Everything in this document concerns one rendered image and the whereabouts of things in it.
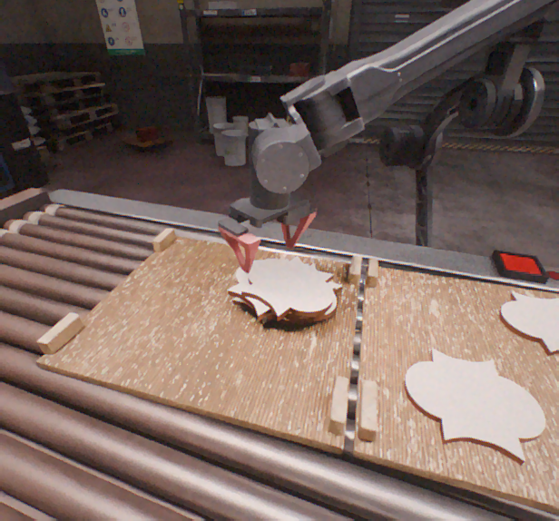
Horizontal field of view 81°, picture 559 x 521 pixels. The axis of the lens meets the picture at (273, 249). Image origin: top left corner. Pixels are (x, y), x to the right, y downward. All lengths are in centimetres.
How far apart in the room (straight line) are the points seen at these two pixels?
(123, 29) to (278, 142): 581
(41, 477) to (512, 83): 130
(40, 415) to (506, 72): 127
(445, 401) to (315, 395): 15
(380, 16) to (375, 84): 467
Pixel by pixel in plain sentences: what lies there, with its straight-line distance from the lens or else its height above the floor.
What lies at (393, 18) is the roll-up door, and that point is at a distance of 510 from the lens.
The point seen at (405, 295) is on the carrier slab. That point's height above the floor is 94.
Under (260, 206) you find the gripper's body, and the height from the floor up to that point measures 111.
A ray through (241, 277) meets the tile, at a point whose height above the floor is 98.
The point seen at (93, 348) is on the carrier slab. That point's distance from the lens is 54.
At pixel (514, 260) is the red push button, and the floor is 93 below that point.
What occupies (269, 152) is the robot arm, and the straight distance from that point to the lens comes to 34.
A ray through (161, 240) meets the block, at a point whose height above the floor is 96.
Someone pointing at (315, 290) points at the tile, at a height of 99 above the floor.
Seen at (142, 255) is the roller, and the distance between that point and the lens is 75.
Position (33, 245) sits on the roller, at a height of 92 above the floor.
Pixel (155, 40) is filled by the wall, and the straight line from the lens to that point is 587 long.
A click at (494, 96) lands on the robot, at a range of 121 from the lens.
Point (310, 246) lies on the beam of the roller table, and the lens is 73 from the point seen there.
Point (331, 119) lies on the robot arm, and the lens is 42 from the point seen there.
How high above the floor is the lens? 130
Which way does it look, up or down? 33 degrees down
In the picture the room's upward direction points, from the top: straight up
